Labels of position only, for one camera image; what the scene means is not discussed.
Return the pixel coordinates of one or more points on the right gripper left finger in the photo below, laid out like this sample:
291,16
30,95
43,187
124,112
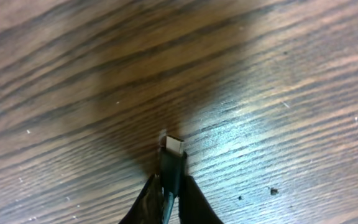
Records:
147,208

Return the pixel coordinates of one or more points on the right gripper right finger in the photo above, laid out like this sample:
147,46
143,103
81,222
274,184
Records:
193,206

